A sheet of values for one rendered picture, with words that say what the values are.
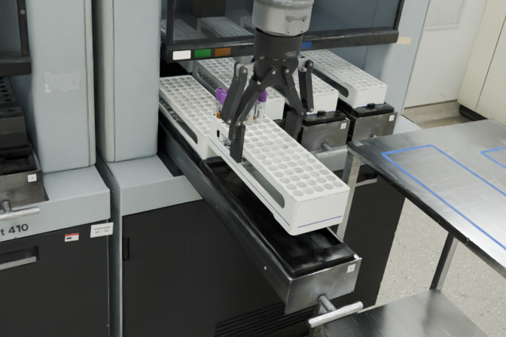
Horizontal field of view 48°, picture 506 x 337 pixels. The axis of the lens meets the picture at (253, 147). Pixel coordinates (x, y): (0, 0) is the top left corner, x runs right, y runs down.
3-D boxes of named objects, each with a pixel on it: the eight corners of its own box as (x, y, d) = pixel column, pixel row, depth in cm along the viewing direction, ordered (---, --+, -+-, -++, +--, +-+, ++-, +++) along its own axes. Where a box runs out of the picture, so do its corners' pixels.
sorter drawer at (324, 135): (184, 54, 184) (185, 27, 180) (222, 51, 191) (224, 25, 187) (309, 163, 130) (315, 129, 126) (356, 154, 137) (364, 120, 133)
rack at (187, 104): (149, 103, 134) (150, 78, 131) (189, 98, 138) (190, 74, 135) (202, 165, 111) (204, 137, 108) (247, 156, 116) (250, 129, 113)
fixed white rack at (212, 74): (190, 79, 149) (192, 56, 146) (225, 76, 154) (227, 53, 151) (244, 129, 127) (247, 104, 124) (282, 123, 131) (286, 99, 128)
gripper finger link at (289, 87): (269, 62, 93) (276, 57, 93) (291, 110, 101) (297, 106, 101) (281, 71, 90) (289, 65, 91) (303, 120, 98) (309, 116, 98)
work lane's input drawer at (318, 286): (136, 123, 139) (136, 89, 134) (189, 116, 145) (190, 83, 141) (299, 336, 84) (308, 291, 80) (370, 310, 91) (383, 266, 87)
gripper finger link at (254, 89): (279, 71, 90) (273, 68, 89) (241, 130, 92) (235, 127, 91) (266, 62, 93) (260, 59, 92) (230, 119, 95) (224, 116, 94)
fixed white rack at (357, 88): (289, 69, 163) (292, 48, 160) (318, 66, 168) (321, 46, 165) (352, 113, 141) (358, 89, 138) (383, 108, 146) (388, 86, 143)
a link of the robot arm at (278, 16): (326, -1, 85) (319, 37, 88) (293, -17, 91) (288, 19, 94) (274, 1, 80) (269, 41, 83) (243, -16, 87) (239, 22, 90)
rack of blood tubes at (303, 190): (206, 143, 107) (209, 113, 104) (253, 135, 112) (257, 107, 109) (291, 236, 85) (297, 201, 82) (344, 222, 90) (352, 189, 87)
